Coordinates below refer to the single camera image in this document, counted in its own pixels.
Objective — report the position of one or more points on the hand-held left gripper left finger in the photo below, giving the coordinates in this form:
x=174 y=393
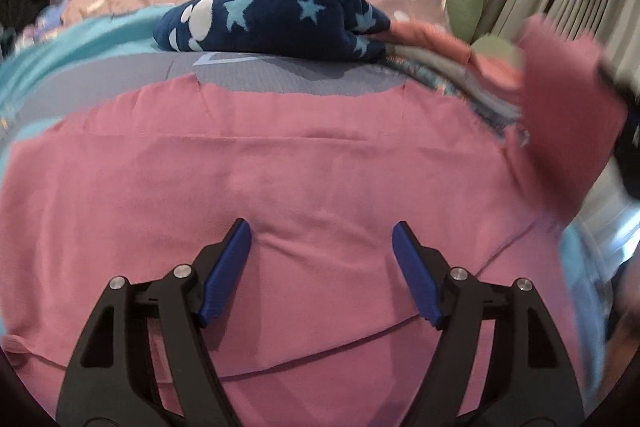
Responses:
x=227 y=269

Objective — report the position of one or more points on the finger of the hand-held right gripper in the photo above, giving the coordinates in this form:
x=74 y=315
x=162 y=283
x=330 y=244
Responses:
x=617 y=74
x=625 y=174

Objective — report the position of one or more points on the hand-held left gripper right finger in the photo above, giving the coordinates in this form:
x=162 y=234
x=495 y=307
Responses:
x=415 y=269

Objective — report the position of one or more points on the pink shirt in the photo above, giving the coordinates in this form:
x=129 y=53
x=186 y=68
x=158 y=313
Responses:
x=310 y=177

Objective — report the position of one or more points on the stack of folded clothes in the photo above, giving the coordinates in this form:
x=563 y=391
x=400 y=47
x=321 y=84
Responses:
x=480 y=99

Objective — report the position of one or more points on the green pillow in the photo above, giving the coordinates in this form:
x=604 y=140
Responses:
x=495 y=47
x=462 y=4

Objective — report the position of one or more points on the grey folded garment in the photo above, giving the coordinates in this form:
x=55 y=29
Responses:
x=445 y=67

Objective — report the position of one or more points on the salmon folded garment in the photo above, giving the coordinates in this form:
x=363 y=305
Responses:
x=440 y=42

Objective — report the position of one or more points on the navy star-print blanket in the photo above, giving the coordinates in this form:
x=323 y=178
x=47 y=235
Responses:
x=280 y=14

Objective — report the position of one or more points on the blue grey printed bed sheet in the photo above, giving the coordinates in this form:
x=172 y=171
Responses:
x=75 y=57

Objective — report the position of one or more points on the black cloth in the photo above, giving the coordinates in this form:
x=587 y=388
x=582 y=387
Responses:
x=20 y=4

